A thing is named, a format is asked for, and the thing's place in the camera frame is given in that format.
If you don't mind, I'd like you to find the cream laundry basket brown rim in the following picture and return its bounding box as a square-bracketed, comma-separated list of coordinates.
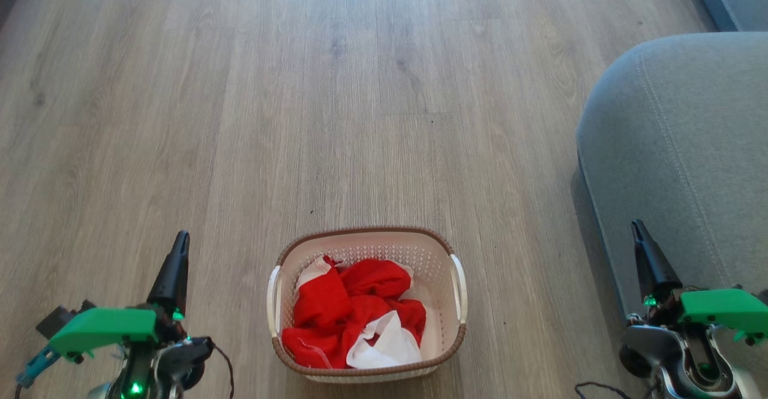
[266, 226, 468, 384]

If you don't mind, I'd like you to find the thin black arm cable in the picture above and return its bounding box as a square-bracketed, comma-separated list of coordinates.
[210, 342, 235, 399]
[575, 381, 658, 399]

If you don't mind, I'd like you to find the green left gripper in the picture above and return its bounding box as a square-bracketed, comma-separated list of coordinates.
[48, 231, 191, 358]

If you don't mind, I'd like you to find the red and white cloth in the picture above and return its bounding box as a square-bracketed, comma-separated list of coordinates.
[281, 255, 427, 370]

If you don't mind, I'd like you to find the round grey sofa ottoman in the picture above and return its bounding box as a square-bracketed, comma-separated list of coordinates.
[575, 32, 768, 334]

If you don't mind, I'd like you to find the teal cable connector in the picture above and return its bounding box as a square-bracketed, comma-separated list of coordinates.
[15, 346, 62, 389]

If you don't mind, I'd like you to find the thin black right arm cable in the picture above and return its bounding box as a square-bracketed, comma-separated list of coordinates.
[575, 381, 658, 399]

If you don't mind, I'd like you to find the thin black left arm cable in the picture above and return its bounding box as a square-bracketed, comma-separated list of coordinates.
[210, 342, 235, 399]

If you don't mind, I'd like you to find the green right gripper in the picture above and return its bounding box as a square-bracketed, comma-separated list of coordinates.
[631, 220, 768, 344]

